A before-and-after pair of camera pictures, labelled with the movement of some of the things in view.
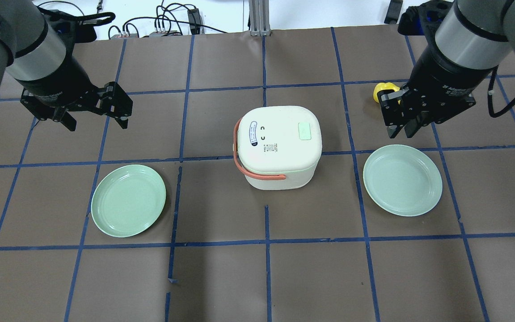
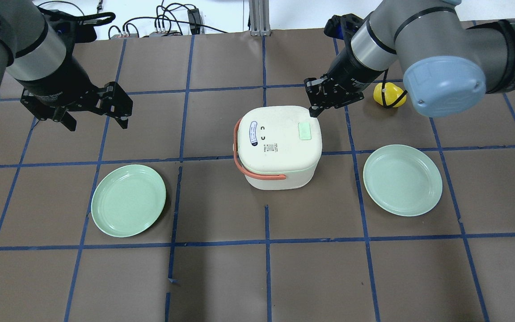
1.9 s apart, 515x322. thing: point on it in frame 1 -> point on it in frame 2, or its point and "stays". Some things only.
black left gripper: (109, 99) stays
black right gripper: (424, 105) -> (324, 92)
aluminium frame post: (259, 14) stays
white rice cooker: (278, 148) stays
